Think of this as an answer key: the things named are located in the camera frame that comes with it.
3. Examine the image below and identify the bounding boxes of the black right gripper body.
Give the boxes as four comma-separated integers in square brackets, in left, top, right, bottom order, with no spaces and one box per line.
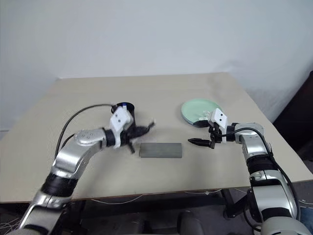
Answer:
[208,123,224,150]

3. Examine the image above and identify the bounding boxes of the light green plate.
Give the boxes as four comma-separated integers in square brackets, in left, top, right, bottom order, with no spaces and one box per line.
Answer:
[180,98,222,127]

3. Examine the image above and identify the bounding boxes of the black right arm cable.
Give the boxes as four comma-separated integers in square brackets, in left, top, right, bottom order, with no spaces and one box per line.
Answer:
[219,127,302,221]

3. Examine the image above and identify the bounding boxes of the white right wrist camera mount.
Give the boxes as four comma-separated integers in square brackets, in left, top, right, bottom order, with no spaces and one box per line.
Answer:
[207,109,228,144]

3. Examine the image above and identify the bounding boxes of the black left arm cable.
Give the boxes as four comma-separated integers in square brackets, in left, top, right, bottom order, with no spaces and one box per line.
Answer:
[55,104,115,157]

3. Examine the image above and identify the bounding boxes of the thin white wire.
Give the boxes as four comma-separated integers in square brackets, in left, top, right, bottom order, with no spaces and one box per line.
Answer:
[91,194,145,204]

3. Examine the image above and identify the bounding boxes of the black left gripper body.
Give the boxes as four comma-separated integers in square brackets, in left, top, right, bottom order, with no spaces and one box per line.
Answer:
[121,126,142,145]

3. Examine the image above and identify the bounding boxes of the grey glasses case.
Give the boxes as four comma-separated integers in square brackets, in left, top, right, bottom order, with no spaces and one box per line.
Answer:
[138,142,183,159]

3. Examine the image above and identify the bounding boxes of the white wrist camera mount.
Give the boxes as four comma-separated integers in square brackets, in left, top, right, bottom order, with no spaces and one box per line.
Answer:
[207,109,228,144]
[109,105,134,149]

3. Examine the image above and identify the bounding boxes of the tangled white floor wires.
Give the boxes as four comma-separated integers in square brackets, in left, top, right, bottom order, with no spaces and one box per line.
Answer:
[0,214,25,234]

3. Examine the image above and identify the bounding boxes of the dark rounded shape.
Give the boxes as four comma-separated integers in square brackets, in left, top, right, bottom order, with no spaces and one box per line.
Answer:
[179,211,205,235]

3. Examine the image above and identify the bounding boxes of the black metal table frame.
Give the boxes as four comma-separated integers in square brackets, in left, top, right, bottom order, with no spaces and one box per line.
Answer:
[0,188,252,219]

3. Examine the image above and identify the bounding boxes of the black plastic cup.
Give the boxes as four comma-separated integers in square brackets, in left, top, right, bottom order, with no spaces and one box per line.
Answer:
[111,102,136,128]

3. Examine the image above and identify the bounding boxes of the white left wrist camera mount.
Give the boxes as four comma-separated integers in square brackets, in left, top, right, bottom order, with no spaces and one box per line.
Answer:
[109,105,134,149]

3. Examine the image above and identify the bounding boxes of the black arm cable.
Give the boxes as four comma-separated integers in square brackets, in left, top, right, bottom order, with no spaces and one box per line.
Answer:
[55,104,115,157]
[219,127,302,221]

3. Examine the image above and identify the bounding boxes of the dark brown cabinet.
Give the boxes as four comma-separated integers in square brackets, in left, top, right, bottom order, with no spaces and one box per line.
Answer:
[272,70,313,162]

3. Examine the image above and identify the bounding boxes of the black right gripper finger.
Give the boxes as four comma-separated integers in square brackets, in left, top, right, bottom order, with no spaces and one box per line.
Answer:
[194,119,210,129]
[187,138,211,147]

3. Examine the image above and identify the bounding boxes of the light blue plate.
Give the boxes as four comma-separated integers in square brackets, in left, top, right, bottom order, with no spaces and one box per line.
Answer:
[181,109,208,128]

